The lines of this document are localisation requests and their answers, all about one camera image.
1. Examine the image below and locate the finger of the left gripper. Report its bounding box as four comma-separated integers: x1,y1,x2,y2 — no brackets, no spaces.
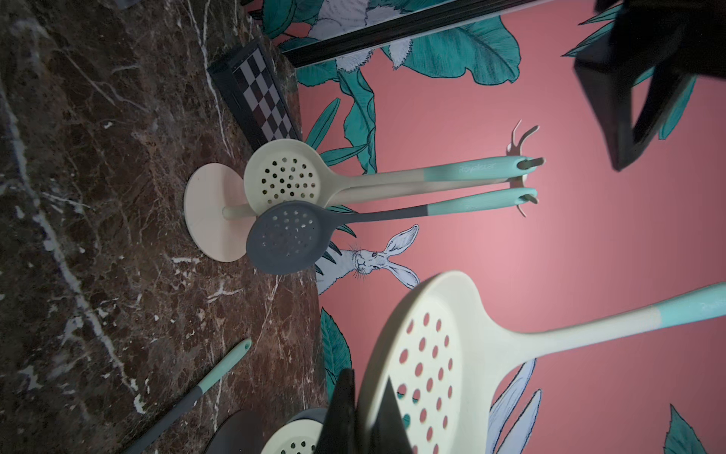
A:
574,1,725,171

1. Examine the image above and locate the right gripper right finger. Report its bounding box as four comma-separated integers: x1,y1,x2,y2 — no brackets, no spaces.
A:
370,379,413,454

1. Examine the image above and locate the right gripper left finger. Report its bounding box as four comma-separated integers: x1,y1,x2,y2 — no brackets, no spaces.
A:
314,368,355,454

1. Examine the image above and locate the beige skimmer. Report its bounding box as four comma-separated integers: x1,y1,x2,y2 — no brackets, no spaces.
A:
357,271,725,453
243,139,545,215
261,419,323,454

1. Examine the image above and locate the grey skimmer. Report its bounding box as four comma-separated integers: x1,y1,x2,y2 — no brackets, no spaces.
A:
123,339,253,454
246,187,538,275

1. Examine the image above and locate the beige utensil rack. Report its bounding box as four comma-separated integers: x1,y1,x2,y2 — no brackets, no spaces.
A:
183,140,527,262

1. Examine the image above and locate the black white checkerboard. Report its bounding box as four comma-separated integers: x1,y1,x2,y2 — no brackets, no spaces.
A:
207,40,300,151

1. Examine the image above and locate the left black frame post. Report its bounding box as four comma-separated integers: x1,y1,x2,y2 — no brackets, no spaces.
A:
282,0,541,68

